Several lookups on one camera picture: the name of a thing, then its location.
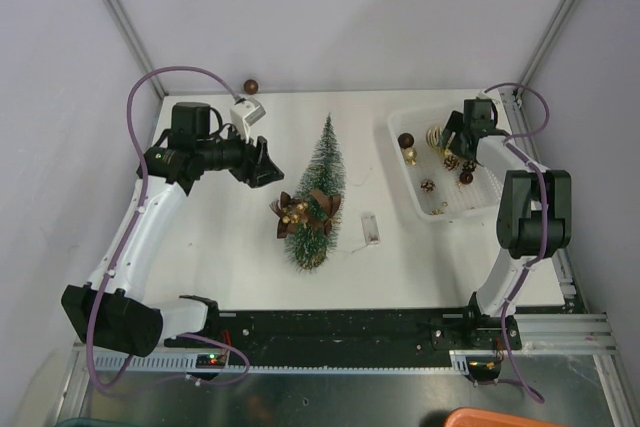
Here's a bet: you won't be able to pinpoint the clear light string battery box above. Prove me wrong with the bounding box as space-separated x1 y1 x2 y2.
361 212 380 246

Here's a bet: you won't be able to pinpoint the right aluminium frame post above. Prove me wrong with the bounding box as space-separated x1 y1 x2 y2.
518 0 581 85

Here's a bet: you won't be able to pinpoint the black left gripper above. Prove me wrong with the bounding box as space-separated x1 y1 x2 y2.
196 120 283 188

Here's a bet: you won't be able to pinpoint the pine cone ornament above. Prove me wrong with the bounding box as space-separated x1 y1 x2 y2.
420 179 435 192
443 155 460 171

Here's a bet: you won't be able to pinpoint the aluminium frame post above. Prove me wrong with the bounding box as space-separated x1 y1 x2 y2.
518 0 581 85
102 0 154 74

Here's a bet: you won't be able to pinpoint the small gold glitter bauble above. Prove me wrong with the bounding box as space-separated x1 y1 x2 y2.
402 147 417 165

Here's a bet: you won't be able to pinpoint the thin copper wire string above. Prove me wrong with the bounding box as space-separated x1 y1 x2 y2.
299 161 381 256

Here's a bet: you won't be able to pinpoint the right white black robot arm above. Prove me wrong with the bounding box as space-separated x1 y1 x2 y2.
439 97 572 348

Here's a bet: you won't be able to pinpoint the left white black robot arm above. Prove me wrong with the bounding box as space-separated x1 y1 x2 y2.
61 98 284 357

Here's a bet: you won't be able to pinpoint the brown ribbon bow ornaments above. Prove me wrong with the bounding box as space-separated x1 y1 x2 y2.
269 188 343 239

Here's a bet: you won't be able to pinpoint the left aluminium frame post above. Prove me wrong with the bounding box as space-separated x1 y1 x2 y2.
102 0 154 74

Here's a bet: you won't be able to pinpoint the small green bottlebrush christmas tree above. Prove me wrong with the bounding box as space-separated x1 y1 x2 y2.
285 114 346 271

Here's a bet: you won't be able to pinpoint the small dark brown bauble right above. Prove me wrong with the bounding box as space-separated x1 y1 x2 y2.
459 171 474 185

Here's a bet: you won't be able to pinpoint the dark brown bauble top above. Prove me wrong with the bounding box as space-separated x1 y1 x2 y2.
397 132 415 149

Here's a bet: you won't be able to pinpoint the white perforated plastic basket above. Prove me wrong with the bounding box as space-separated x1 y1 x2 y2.
387 103 502 222

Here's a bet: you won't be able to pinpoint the orange object bottom edge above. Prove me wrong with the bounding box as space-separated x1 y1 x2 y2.
444 407 559 427

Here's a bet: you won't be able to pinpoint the large gold striped bauble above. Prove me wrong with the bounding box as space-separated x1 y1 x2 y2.
425 125 442 149

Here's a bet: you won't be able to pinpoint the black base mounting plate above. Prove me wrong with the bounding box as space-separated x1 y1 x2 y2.
164 308 522 361

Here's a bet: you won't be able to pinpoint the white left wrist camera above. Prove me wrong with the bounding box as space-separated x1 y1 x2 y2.
230 97 266 142

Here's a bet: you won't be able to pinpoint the white slotted cable duct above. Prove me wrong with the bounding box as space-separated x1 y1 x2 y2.
92 350 501 374

